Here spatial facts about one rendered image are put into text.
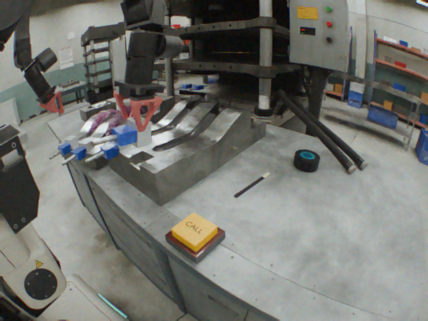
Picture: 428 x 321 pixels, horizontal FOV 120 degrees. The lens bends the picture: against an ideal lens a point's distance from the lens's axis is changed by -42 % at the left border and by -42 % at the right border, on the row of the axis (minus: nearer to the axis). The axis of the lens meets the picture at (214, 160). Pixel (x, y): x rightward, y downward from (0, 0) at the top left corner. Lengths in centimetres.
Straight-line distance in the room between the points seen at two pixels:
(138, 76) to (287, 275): 44
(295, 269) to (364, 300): 15
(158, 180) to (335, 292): 40
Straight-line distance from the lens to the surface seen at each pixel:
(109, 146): 57
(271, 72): 103
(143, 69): 42
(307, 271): 39
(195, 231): 38
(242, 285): 36
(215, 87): 139
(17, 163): 41
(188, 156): 49
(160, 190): 47
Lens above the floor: 112
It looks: 30 degrees down
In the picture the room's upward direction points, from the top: 1 degrees counter-clockwise
